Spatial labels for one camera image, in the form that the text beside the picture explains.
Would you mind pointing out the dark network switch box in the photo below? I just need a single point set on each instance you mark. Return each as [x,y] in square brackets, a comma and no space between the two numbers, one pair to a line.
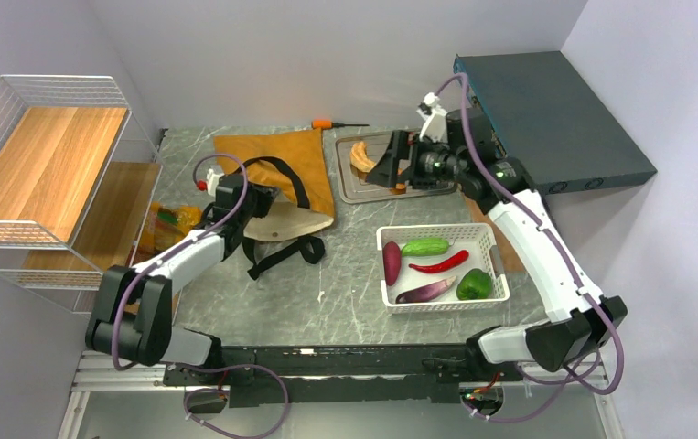
[536,108]

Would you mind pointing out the red chili pepper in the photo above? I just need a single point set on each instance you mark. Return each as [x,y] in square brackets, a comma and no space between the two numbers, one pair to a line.
[443,266]

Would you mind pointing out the long croissant bread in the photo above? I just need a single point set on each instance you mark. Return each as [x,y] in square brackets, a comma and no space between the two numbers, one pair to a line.
[359,158]

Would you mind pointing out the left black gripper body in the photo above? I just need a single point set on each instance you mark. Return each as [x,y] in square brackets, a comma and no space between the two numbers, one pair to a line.
[260,202]

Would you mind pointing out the green bitter gourd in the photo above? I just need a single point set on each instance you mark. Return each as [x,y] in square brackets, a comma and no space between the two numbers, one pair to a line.
[425,247]

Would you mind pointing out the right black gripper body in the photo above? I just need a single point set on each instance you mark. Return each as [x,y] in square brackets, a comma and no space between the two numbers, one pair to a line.
[431,163]

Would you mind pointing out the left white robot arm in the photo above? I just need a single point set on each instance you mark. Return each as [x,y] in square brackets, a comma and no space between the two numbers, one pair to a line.
[132,316]

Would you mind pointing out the round glazed bread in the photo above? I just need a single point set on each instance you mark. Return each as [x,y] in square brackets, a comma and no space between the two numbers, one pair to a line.
[398,188]

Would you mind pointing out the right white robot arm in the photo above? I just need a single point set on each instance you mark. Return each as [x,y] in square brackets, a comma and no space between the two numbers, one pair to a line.
[579,318]

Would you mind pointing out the orange handled screwdriver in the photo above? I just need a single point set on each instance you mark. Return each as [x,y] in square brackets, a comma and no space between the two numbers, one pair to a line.
[328,124]

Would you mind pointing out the green bell pepper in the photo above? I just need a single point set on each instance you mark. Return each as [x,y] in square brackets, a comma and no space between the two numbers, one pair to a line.
[476,284]

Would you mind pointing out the yellow snack packet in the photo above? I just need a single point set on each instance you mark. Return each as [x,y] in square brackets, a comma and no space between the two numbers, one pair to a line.
[164,227]

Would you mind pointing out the purple sweet potato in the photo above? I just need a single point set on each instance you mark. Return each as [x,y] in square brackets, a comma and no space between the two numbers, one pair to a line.
[392,262]

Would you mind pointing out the purple eggplant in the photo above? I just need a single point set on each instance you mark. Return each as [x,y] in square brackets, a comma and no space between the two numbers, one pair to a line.
[425,293]

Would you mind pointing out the white plastic basket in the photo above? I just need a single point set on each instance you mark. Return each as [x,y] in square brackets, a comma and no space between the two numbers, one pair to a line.
[477,238]

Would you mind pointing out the silver metal tray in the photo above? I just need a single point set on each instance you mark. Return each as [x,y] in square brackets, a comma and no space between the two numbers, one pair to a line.
[354,189]

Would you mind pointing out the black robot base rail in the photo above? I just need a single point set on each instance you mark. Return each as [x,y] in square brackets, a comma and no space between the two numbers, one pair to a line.
[436,373]

